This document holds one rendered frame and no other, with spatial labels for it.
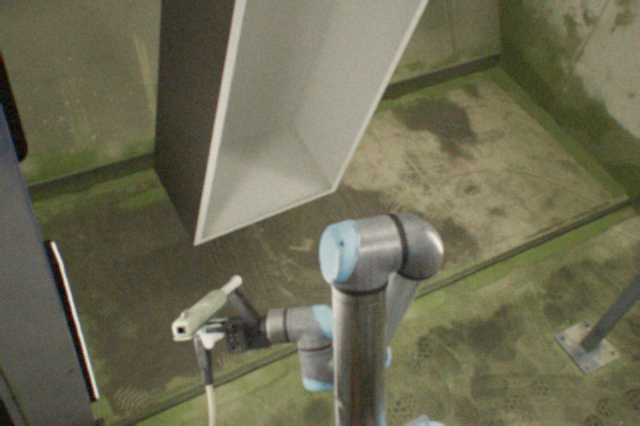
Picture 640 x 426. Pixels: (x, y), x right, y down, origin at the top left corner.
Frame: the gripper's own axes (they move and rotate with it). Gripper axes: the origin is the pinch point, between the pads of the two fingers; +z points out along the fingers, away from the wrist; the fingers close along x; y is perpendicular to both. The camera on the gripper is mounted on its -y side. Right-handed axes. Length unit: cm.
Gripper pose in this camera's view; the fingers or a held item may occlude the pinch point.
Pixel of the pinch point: (196, 326)
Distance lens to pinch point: 188.8
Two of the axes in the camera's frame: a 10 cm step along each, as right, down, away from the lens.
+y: 1.4, 9.8, 1.5
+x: 1.5, -1.7, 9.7
